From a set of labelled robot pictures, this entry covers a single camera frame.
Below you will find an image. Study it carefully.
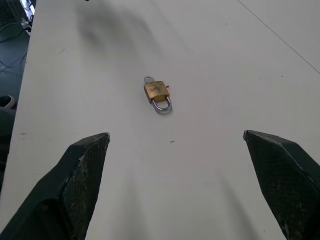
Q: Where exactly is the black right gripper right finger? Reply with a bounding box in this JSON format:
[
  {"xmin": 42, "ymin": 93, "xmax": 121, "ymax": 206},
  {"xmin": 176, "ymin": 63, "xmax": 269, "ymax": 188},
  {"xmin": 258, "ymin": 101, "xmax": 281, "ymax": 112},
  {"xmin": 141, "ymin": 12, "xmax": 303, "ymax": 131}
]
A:
[{"xmin": 242, "ymin": 129, "xmax": 320, "ymax": 240}]

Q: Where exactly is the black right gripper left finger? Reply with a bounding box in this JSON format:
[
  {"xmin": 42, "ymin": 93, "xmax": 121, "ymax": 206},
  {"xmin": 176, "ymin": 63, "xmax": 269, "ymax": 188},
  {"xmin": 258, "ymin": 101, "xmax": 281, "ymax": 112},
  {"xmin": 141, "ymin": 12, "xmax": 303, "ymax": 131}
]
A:
[{"xmin": 0, "ymin": 132, "xmax": 111, "ymax": 240}]

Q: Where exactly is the brass padlock with steel shackle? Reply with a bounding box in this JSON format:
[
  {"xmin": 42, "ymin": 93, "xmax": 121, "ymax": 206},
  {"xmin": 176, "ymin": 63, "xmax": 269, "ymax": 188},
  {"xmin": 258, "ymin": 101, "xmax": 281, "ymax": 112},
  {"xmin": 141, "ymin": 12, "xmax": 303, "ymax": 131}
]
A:
[{"xmin": 143, "ymin": 80, "xmax": 173, "ymax": 116}]

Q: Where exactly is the dark sneaker with white sole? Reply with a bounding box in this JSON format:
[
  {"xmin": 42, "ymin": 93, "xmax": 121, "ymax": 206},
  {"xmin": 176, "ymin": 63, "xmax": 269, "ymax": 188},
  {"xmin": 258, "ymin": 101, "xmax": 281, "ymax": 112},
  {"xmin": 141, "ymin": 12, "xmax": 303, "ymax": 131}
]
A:
[{"xmin": 0, "ymin": 95, "xmax": 17, "ymax": 109}]

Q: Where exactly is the grey floor cable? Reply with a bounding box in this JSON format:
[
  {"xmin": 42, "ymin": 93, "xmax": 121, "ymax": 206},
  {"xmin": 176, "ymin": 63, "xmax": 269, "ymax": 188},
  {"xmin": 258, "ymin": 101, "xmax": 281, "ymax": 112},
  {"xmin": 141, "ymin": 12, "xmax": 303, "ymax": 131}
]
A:
[{"xmin": 0, "ymin": 20, "xmax": 28, "ymax": 78}]

